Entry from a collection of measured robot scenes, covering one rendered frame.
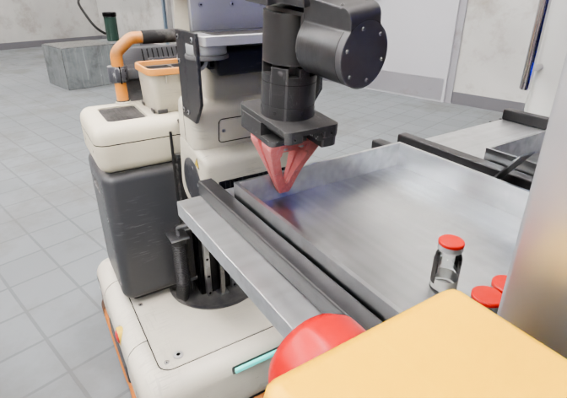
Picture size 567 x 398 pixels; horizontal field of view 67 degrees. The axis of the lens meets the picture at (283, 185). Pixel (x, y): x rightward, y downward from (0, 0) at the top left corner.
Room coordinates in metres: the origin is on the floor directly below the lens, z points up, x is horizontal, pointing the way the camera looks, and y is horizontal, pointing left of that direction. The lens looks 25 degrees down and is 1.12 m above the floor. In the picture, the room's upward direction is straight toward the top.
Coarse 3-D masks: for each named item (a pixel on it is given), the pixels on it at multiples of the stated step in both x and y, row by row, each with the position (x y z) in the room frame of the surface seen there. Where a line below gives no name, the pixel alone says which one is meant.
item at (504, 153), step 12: (540, 132) 0.62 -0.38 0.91; (504, 144) 0.57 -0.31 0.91; (516, 144) 0.59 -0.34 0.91; (528, 144) 0.61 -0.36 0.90; (540, 144) 0.62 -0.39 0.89; (492, 156) 0.54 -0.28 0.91; (504, 156) 0.53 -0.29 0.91; (516, 156) 0.59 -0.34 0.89; (516, 168) 0.51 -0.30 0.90; (528, 168) 0.50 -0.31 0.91
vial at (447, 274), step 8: (440, 248) 0.29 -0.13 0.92; (440, 256) 0.29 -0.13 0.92; (448, 256) 0.29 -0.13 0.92; (456, 256) 0.29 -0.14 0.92; (440, 264) 0.29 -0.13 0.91; (448, 264) 0.29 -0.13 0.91; (456, 264) 0.29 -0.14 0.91; (440, 272) 0.29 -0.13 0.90; (448, 272) 0.29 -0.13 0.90; (456, 272) 0.29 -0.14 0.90; (440, 280) 0.29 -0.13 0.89; (448, 280) 0.29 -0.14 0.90; (456, 280) 0.29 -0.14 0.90; (440, 288) 0.29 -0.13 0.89; (448, 288) 0.29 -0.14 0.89
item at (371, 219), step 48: (240, 192) 0.43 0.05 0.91; (288, 192) 0.47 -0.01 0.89; (336, 192) 0.48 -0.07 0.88; (384, 192) 0.48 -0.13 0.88; (432, 192) 0.48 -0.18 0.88; (480, 192) 0.46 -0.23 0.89; (528, 192) 0.42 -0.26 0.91; (288, 240) 0.34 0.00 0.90; (336, 240) 0.37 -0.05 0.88; (384, 240) 0.37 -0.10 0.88; (432, 240) 0.37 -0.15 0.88; (480, 240) 0.37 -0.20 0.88; (384, 288) 0.30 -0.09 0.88; (432, 288) 0.30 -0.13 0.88
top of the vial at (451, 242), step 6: (444, 234) 0.31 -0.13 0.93; (450, 234) 0.31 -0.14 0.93; (438, 240) 0.30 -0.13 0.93; (444, 240) 0.30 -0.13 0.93; (450, 240) 0.30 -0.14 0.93; (456, 240) 0.30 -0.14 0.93; (462, 240) 0.30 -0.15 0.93; (444, 246) 0.29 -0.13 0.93; (450, 246) 0.29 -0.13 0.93; (456, 246) 0.29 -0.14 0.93; (462, 246) 0.29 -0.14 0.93
